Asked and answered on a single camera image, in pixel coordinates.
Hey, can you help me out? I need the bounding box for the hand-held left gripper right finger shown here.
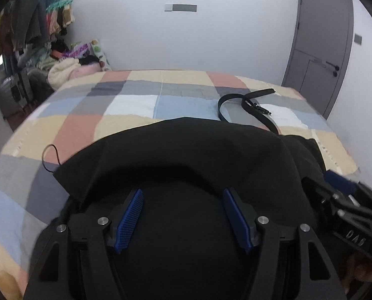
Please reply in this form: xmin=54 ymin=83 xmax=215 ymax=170
xmin=222 ymin=187 xmax=346 ymax=300

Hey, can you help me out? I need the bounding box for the polka dot pillow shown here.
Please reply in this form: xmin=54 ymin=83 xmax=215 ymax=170
xmin=90 ymin=39 xmax=113 ymax=71

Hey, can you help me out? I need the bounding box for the pink pillow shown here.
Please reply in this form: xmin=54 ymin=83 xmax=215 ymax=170
xmin=70 ymin=63 xmax=103 ymax=79

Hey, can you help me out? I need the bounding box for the purple printed bag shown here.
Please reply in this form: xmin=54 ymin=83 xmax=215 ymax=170
xmin=62 ymin=42 xmax=91 ymax=59

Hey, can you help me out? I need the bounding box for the green sock hanger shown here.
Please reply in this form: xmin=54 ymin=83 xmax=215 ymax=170
xmin=45 ymin=0 xmax=76 ymax=36

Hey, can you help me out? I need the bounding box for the grey suitcase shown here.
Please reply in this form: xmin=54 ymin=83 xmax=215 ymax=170
xmin=0 ymin=74 xmax=28 ymax=117

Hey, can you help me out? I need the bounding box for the pile of mixed clothes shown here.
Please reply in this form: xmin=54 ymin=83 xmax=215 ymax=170
xmin=19 ymin=45 xmax=59 ymax=77

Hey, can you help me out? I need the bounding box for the black door handle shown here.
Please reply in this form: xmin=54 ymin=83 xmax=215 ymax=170
xmin=325 ymin=62 xmax=340 ymax=78

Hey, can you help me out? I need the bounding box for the black crumpled garment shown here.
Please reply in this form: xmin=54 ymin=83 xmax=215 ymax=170
xmin=78 ymin=55 xmax=101 ymax=66

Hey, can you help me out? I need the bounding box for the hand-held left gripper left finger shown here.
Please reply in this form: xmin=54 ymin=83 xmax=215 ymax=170
xmin=23 ymin=188 xmax=144 ymax=300

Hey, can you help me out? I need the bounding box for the grey denim jacket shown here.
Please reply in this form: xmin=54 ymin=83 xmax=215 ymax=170
xmin=12 ymin=0 xmax=49 ymax=49

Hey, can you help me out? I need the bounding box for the cream fluffy garment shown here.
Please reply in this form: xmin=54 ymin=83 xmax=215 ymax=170
xmin=48 ymin=59 xmax=81 ymax=90

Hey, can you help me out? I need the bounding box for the black puffer jacket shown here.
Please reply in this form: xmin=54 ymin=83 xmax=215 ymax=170
xmin=53 ymin=117 xmax=359 ymax=300

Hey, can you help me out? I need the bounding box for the checkered bed quilt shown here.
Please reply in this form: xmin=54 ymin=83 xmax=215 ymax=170
xmin=0 ymin=69 xmax=360 ymax=300

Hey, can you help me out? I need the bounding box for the grey door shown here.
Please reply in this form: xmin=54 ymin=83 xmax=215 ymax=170
xmin=281 ymin=0 xmax=353 ymax=120

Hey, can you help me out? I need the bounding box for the person's right hand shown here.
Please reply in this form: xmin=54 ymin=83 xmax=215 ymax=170
xmin=344 ymin=253 xmax=372 ymax=293

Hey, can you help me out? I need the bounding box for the black belt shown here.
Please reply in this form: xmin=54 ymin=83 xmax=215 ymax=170
xmin=218 ymin=88 xmax=280 ymax=136

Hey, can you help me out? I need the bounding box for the thin black cord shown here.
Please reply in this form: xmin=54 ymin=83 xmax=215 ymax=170
xmin=42 ymin=144 xmax=63 ymax=174

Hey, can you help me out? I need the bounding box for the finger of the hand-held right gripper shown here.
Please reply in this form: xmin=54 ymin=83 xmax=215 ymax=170
xmin=324 ymin=170 xmax=372 ymax=209
xmin=301 ymin=177 xmax=372 ymax=223

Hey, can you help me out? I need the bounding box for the grey and white wall panel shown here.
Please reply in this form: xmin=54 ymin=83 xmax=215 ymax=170
xmin=165 ymin=4 xmax=198 ymax=13

